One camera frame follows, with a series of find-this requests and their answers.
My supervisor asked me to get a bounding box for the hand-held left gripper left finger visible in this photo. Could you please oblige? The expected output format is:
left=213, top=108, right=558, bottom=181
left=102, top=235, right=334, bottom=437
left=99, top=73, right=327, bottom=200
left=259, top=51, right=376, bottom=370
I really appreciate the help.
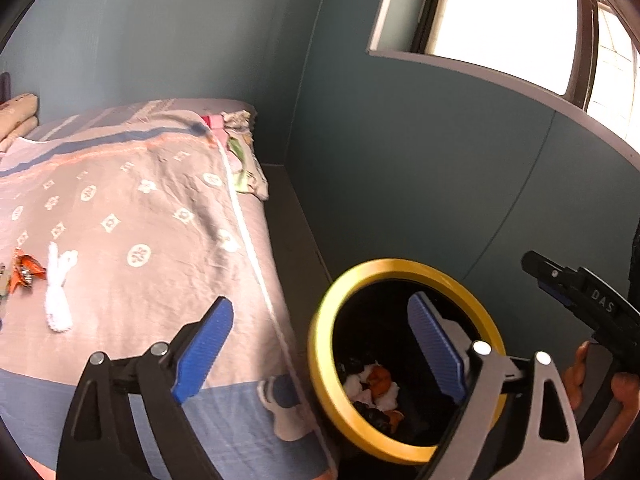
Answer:
left=56, top=296, right=235, bottom=480

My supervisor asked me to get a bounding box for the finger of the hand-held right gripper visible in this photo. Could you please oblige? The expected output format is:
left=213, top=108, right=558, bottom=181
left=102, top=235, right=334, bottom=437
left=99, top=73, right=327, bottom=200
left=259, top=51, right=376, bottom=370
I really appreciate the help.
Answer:
left=521, top=251, right=583, bottom=283
left=537, top=280, right=581, bottom=313

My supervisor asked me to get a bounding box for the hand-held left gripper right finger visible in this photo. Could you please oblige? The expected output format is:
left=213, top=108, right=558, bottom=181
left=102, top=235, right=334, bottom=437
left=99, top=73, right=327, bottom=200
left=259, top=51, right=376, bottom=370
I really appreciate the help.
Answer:
left=407, top=294, right=586, bottom=480

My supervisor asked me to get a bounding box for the black plastic bag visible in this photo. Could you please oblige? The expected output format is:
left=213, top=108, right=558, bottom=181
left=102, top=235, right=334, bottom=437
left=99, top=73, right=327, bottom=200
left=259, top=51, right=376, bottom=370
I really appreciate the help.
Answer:
left=351, top=402, right=396, bottom=433

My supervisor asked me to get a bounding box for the black bin with yellow rim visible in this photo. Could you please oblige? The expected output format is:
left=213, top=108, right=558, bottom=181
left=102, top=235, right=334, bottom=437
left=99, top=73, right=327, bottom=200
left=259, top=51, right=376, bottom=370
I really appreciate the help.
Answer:
left=307, top=258, right=508, bottom=466

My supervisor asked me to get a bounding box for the person's right hand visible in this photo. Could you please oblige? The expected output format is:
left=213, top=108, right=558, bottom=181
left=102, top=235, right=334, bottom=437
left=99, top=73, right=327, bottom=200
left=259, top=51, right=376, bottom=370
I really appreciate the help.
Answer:
left=560, top=341, right=640, bottom=480

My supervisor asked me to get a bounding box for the blue printed bedsheet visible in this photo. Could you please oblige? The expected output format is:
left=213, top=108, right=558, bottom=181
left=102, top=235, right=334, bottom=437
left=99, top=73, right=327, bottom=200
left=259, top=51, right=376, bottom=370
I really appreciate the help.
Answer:
left=0, top=369, right=336, bottom=480

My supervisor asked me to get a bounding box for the grey patterned blanket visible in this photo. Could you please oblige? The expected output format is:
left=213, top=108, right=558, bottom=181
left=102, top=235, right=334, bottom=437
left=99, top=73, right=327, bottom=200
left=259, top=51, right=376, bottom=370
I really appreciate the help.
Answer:
left=0, top=99, right=341, bottom=480

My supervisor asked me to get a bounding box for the white sock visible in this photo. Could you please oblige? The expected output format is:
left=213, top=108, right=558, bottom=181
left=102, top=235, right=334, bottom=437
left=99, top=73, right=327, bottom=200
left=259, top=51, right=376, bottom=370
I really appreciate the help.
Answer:
left=45, top=241, right=80, bottom=333

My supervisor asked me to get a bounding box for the grey bed base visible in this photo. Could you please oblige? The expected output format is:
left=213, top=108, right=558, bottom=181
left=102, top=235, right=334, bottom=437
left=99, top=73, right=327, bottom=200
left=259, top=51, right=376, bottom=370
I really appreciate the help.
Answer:
left=260, top=162, right=335, bottom=286

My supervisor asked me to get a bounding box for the floral bedsheet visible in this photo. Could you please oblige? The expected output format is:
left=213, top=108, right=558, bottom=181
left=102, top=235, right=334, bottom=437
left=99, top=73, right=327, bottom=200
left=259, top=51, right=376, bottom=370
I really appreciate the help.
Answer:
left=220, top=107, right=271, bottom=201

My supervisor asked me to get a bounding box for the grey window ledge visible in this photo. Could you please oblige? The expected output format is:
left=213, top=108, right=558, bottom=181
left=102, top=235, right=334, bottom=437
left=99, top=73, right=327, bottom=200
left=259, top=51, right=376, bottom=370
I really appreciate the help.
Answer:
left=367, top=46, right=640, bottom=155

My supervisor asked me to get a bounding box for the orange patterned sock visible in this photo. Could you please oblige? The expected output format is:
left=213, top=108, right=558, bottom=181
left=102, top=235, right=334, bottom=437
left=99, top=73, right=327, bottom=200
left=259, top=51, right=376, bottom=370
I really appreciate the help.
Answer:
left=11, top=247, right=47, bottom=293

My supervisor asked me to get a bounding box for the pink cloth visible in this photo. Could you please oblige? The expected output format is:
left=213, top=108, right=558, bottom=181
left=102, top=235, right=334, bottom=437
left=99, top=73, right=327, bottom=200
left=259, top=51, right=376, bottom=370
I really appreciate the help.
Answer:
left=200, top=114, right=227, bottom=143

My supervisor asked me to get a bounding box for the window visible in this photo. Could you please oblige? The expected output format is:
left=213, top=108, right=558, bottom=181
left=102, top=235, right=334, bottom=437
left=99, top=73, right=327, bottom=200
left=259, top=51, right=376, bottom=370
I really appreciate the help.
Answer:
left=370, top=0, right=640, bottom=151

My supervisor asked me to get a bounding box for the beige pillow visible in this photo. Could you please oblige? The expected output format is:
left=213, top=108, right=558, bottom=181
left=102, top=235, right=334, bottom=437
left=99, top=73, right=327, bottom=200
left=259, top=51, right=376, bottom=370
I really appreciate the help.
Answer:
left=0, top=117, right=40, bottom=153
left=0, top=92, right=40, bottom=133

